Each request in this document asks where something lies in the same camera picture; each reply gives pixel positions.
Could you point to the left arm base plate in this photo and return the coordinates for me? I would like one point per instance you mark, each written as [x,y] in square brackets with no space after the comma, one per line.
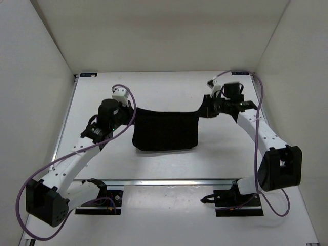
[106,204]

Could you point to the aluminium rail front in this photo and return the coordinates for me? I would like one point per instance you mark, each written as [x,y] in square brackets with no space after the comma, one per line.
[168,182]

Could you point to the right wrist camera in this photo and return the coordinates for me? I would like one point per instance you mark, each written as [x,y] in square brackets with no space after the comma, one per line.
[215,88]

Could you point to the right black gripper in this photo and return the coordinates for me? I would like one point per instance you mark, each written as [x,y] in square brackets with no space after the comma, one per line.
[209,112]

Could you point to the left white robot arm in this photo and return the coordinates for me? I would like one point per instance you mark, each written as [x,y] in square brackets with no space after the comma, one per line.
[51,198]

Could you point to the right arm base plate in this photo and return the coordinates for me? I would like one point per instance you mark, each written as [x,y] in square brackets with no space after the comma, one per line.
[230,203]

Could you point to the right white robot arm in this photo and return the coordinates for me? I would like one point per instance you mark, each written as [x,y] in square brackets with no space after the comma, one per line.
[281,163]

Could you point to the left blue label sticker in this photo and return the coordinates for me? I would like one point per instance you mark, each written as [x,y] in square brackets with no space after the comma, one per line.
[88,75]

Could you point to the right blue label sticker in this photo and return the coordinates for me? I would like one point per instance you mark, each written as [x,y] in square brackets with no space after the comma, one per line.
[239,73]

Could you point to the black skirt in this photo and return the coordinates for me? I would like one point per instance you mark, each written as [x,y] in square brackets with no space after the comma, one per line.
[158,131]

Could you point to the blue label sticker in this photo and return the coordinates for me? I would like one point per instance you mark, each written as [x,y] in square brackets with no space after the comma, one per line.
[88,75]
[239,73]

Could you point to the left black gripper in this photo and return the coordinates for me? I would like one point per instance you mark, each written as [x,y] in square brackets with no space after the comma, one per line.
[130,109]

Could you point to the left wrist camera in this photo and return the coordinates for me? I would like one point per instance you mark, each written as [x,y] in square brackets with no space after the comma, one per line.
[121,95]

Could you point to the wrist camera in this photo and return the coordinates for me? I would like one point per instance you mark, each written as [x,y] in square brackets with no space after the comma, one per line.
[215,88]
[121,95]

